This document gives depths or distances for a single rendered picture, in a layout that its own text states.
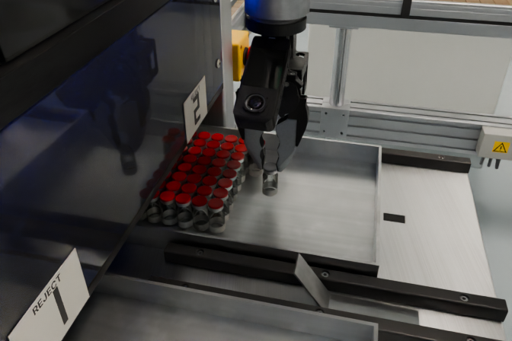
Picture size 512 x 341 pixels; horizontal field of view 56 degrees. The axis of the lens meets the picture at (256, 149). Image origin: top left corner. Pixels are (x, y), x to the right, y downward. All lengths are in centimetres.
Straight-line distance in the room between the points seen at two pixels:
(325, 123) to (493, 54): 86
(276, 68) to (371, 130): 117
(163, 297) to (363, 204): 32
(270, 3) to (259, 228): 30
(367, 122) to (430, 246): 103
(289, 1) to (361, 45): 166
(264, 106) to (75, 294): 25
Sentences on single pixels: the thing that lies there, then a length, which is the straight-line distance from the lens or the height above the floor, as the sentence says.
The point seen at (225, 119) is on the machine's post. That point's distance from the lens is 82.
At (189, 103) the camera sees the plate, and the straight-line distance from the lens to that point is 62.
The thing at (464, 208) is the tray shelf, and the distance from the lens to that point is 76.
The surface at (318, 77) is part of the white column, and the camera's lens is 226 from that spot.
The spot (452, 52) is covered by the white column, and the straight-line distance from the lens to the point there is 222.
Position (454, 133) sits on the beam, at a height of 50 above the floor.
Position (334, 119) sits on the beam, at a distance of 167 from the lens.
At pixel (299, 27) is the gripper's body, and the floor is 115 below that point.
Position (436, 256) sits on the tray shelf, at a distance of 67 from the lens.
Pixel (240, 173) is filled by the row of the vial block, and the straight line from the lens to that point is 70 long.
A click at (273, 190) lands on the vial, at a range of 67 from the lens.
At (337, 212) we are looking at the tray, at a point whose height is 88.
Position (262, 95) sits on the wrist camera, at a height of 110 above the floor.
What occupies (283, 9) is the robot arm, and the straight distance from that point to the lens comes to 54.
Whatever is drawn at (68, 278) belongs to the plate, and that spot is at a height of 103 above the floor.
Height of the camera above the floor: 133
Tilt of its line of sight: 34 degrees down
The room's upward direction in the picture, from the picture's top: straight up
